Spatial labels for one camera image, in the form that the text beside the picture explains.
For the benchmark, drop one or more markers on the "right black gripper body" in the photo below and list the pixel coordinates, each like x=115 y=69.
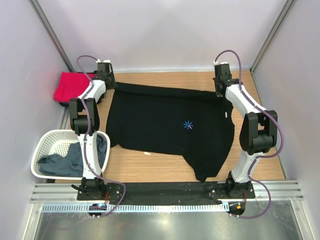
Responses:
x=218 y=94

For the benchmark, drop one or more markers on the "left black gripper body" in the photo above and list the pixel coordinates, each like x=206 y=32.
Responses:
x=111 y=76

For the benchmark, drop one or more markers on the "black t shirt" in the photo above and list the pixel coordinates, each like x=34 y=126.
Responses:
x=93 y=77
x=194 y=124

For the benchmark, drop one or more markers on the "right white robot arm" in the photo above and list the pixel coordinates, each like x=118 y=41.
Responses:
x=258 y=132

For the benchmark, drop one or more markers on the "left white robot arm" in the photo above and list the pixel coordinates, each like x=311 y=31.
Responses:
x=85 y=122

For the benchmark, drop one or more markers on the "folded red t shirt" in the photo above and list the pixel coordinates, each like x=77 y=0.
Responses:
x=71 y=85

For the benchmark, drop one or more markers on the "folded black t shirt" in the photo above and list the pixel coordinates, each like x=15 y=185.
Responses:
x=93 y=77

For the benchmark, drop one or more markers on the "white laundry basket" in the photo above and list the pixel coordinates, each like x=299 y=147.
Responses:
x=58 y=141

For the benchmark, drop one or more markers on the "grey blue t shirt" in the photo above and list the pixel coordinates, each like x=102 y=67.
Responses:
x=56 y=165

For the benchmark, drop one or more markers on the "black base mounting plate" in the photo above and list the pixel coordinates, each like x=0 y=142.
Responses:
x=164 y=193

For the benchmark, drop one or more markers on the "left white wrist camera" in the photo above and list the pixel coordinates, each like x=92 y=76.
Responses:
x=106 y=61

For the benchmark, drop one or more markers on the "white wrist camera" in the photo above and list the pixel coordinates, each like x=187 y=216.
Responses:
x=106 y=61
x=215 y=63

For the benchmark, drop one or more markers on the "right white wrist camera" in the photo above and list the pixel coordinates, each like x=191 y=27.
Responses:
x=215 y=63

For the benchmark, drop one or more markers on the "left aluminium corner post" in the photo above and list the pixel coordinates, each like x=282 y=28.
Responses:
x=51 y=33

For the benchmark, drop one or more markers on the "aluminium corner post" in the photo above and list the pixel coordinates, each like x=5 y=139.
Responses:
x=284 y=12
x=51 y=33

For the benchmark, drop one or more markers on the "right aluminium corner post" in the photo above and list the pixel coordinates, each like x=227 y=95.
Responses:
x=284 y=12

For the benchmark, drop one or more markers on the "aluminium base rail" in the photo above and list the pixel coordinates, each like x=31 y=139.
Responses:
x=280 y=190

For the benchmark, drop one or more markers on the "slotted grey cable duct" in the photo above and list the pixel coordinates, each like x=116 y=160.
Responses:
x=100 y=208

